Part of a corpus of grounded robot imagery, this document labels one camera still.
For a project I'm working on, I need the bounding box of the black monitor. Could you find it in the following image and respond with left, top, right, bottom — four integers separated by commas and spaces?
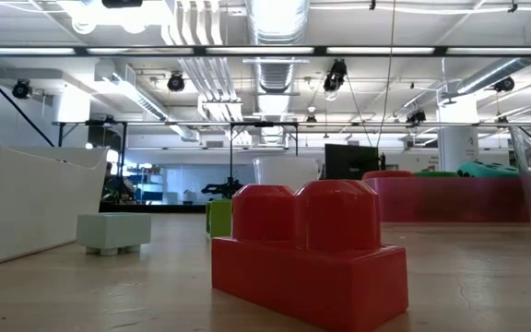
324, 143, 382, 181

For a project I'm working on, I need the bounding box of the teal foam die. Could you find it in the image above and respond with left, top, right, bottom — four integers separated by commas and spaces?
456, 160, 521, 180

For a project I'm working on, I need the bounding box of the red two-stud brick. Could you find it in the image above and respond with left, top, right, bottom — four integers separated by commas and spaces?
210, 178, 410, 332

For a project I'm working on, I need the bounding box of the white plastic bin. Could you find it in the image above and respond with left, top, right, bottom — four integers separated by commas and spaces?
0, 87, 110, 272

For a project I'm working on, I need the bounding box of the silver slanted ceiling duct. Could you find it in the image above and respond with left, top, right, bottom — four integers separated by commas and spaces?
454, 27, 531, 96

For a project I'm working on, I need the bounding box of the black background frame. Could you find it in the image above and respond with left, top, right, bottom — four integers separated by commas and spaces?
52, 119, 300, 204

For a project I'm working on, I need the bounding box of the white column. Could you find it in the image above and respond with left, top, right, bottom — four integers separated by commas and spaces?
437, 94, 481, 172

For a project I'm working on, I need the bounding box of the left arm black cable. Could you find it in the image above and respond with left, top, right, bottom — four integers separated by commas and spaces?
0, 58, 57, 148

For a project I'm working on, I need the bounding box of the silver round ceiling duct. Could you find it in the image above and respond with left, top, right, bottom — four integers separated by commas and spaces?
245, 0, 312, 145

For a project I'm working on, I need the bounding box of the black overhead light bar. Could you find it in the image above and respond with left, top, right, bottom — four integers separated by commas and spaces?
0, 43, 531, 58

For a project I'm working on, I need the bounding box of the black hanging camera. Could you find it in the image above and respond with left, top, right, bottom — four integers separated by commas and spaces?
323, 58, 348, 101

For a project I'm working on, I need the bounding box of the green small brick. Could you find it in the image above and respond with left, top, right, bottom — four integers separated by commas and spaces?
205, 198, 233, 239

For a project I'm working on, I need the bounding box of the pale teal small brick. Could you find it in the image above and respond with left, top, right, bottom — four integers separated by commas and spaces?
76, 211, 153, 257

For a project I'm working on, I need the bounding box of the white plastic cup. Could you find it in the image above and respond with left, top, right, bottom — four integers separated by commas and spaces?
252, 155, 323, 191

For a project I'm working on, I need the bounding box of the white rectangular air duct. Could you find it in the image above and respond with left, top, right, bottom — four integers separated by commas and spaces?
93, 59, 200, 142

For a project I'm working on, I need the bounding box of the pink plastic bin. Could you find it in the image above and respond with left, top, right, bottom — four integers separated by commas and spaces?
361, 176, 531, 224

